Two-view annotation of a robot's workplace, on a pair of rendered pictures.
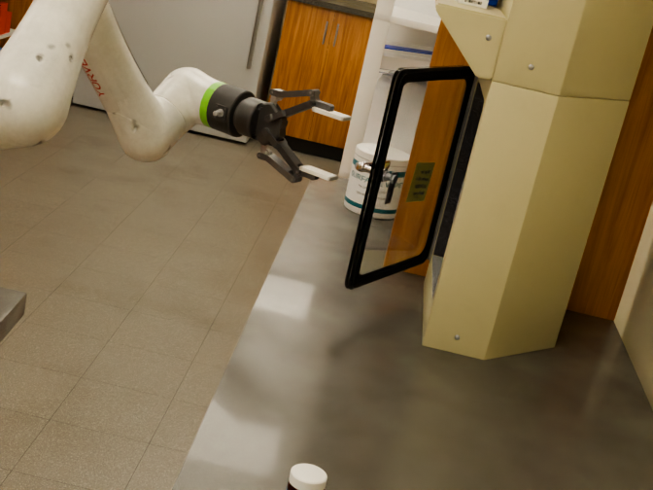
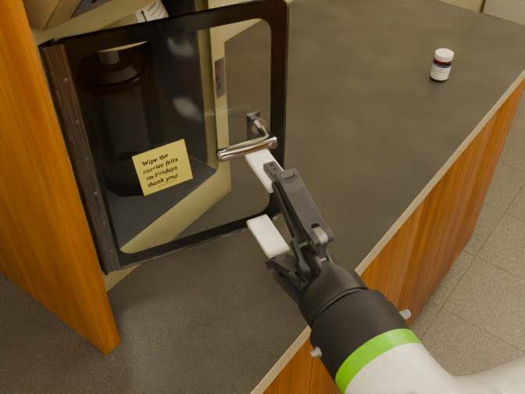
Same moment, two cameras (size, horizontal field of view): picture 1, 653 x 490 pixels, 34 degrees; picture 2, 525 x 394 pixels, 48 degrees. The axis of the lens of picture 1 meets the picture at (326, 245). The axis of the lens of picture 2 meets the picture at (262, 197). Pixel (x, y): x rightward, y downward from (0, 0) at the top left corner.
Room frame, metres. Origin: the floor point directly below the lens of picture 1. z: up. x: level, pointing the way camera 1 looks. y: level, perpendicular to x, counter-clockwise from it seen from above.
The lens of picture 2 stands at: (2.39, 0.35, 1.71)
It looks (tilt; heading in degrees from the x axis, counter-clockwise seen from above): 43 degrees down; 216
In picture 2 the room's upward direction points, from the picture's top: straight up
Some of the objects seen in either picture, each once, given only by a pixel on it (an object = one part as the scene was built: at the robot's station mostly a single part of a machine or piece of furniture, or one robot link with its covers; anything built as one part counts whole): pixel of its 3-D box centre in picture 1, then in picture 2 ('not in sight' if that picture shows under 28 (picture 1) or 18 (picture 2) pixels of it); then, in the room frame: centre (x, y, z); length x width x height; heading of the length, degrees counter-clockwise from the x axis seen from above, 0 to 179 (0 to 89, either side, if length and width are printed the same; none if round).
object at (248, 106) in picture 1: (263, 122); (323, 284); (2.02, 0.17, 1.20); 0.09 x 0.07 x 0.08; 61
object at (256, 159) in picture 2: (331, 113); (268, 170); (1.95, 0.04, 1.26); 0.07 x 0.03 x 0.01; 61
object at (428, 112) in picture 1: (411, 174); (189, 148); (1.91, -0.12, 1.19); 0.30 x 0.01 x 0.40; 151
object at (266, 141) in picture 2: (379, 167); (244, 141); (1.86, -0.06, 1.20); 0.10 x 0.05 x 0.03; 151
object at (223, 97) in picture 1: (232, 111); (362, 334); (2.05, 0.23, 1.20); 0.12 x 0.06 x 0.09; 151
